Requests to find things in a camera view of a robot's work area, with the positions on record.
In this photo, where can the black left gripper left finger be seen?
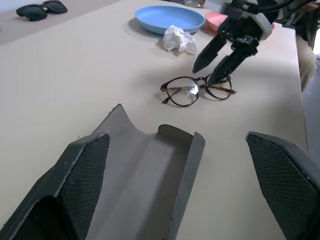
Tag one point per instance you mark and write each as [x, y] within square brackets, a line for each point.
[75, 180]

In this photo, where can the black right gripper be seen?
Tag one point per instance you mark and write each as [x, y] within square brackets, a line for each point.
[243, 28]

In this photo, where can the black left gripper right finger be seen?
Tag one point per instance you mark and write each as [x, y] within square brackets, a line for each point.
[285, 180]

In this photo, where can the crumpled white paper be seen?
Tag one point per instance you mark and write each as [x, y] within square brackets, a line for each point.
[178, 38]

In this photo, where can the person in beige trousers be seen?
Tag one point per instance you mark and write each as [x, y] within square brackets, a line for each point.
[305, 57]

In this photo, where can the black sunglasses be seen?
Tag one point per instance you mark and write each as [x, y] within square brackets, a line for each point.
[35, 11]

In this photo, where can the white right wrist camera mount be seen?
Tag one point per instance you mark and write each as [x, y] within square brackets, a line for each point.
[263, 25]

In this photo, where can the tortoiseshell round glasses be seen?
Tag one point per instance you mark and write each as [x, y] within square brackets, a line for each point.
[197, 79]

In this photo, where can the grey open glasses case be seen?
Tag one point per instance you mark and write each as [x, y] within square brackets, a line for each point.
[147, 180]

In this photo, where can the blue plate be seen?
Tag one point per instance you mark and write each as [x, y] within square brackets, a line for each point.
[167, 17]

